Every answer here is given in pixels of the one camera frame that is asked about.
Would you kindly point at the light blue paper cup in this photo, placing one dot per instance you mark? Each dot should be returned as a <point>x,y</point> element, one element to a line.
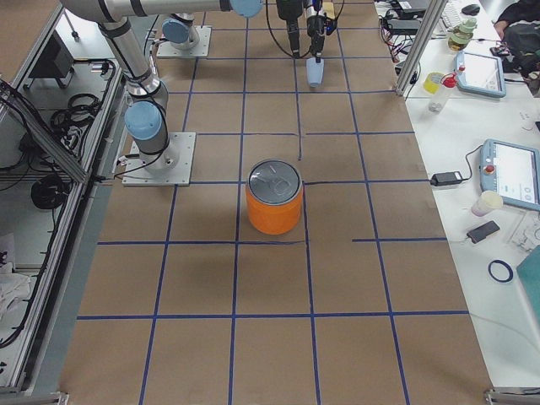
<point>315,71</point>

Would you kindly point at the white paper cup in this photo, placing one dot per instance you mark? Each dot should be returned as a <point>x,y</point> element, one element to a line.
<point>487,202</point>

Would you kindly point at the yellow tape roll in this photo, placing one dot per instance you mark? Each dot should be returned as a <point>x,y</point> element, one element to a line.
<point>432,82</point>

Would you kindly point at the clear bottle red cap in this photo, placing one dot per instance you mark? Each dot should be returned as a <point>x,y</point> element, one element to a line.
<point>443,93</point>

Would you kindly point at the orange tin can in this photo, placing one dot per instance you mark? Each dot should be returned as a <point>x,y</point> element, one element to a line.
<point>274,192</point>

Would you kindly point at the upper teach pendant tablet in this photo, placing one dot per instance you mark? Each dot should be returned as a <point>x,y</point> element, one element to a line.
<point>480,74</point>

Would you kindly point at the teach pendant tablet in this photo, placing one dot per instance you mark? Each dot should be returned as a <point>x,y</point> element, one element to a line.
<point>480,74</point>
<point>512,171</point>

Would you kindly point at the small black power adapter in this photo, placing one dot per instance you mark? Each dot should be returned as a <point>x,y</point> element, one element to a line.
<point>449,178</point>

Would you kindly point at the lower teach pendant tablet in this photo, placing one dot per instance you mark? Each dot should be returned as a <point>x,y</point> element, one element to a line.
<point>512,171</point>

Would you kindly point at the black smartphone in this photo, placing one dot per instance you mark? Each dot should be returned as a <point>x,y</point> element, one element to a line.
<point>482,232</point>

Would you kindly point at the white crumpled cloth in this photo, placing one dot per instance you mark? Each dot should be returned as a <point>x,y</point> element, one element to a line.
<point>15,287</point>

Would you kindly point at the aluminium frame post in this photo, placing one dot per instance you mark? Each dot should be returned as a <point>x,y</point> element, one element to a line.
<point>431,17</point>

